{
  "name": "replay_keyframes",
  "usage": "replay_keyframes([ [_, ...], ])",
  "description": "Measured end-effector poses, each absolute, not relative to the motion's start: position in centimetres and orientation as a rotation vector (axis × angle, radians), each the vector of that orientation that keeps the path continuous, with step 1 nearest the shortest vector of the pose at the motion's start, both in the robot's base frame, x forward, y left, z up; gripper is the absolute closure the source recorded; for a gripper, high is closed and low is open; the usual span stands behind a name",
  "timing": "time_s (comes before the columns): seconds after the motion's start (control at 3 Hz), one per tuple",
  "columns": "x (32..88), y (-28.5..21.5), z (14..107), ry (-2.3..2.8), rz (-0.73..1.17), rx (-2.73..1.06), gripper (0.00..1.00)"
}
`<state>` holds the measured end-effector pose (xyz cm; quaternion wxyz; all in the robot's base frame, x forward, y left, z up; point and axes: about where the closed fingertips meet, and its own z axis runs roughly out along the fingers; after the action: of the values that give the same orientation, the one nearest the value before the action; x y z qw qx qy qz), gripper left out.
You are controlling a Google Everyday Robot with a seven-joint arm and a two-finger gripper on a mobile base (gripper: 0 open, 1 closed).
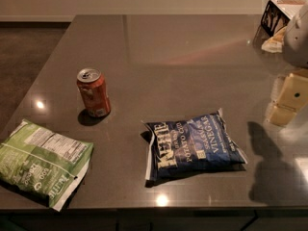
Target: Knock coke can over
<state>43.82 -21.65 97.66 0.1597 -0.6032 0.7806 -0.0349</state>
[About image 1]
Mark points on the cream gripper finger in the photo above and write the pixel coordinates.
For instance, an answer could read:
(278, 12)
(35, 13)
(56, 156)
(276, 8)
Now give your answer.
(292, 98)
(277, 87)

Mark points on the red coke can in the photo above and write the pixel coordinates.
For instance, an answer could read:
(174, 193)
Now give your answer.
(92, 87)

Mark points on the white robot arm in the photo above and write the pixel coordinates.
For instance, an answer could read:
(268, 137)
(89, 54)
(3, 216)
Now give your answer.
(295, 48)

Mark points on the cream snack packet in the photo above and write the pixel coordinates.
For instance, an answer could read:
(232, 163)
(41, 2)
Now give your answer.
(275, 43)

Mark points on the blue Kettle chip bag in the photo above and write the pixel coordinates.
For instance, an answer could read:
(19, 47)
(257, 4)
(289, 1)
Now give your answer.
(198, 144)

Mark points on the green Kettle chip bag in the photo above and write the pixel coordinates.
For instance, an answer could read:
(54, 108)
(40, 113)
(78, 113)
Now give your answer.
(44, 163)

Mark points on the black wire basket with paper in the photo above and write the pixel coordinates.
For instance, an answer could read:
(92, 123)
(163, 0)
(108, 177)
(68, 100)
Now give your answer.
(278, 13)

